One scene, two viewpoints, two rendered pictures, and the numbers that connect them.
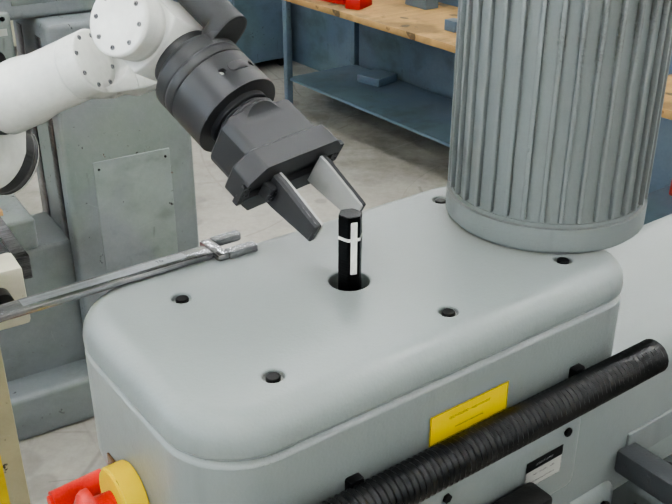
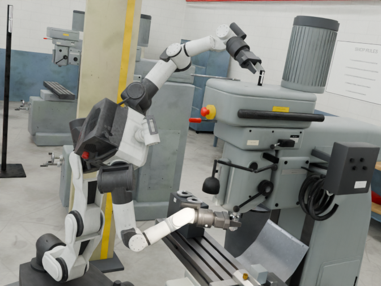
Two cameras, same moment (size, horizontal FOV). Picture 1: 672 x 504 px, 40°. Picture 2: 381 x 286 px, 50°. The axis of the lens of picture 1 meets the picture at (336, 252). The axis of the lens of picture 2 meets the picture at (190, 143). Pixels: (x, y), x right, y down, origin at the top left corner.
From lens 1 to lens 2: 1.13 m
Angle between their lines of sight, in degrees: 14
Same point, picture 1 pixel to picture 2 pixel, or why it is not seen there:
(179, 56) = (233, 38)
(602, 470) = (308, 152)
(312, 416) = (253, 92)
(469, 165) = (287, 72)
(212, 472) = (233, 96)
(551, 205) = (303, 80)
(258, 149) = (246, 55)
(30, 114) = (195, 51)
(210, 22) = (240, 34)
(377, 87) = not seen: hidden behind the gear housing
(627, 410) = (315, 138)
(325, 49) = not seen: hidden behind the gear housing
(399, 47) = not seen: hidden behind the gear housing
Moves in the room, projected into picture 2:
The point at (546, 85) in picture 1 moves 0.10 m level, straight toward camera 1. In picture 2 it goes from (305, 54) to (303, 53)
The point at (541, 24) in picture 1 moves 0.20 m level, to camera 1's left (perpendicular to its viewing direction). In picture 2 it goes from (305, 41) to (259, 34)
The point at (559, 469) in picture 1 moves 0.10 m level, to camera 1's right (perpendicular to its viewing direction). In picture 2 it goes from (297, 142) to (320, 146)
